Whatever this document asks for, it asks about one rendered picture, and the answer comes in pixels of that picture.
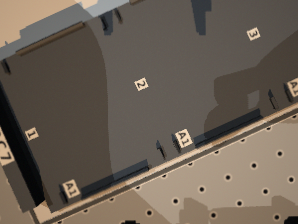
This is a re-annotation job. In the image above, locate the grey perforated base plate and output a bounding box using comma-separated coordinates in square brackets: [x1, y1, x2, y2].
[0, 114, 298, 224]

